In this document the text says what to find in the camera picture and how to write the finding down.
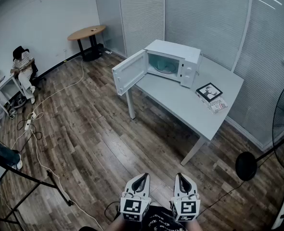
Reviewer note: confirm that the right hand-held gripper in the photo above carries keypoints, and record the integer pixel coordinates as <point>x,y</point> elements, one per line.
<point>186,208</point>

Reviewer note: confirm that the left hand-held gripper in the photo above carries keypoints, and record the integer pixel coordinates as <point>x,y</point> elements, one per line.
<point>133,207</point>

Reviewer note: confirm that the white microwave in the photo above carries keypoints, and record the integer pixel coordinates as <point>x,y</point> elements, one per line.
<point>171,50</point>

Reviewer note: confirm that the person's right forearm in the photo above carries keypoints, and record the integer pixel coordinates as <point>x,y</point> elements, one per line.
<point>193,226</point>

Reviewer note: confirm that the person's left forearm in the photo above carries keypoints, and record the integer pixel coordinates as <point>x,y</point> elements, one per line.
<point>121,226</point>

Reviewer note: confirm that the person's black printed shirt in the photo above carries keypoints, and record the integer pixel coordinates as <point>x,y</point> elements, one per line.
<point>161,219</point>

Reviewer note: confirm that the black standing fan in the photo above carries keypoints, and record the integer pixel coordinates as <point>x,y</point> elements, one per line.
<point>246,166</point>

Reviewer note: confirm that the black metal stand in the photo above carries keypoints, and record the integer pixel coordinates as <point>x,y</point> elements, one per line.
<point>57,186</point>

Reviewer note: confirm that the grey table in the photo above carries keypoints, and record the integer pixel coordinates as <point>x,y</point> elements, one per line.
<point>180,105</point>

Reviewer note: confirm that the white magazine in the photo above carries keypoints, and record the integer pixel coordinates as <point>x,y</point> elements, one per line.
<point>217,106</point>

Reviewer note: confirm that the black framed deer picture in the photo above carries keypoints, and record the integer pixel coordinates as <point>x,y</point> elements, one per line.
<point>209,92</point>

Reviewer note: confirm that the glass turntable plate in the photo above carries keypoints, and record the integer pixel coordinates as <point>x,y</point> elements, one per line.
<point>171,69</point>

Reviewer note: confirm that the white floor power strip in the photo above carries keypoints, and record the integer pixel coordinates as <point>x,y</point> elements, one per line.
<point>33,115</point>
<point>28,124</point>

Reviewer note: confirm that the black office chair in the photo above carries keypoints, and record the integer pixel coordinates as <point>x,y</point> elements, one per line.
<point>34,69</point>

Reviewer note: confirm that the round wooden table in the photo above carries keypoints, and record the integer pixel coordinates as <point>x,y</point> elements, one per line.
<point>86,32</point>

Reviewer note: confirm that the glass partition with blinds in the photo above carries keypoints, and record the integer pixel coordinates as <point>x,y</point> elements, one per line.
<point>204,20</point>

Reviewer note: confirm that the white side table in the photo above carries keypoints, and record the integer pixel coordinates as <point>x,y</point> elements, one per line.
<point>3,82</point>

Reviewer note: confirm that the white wall power strip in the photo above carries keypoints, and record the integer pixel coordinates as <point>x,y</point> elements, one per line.
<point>108,52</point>

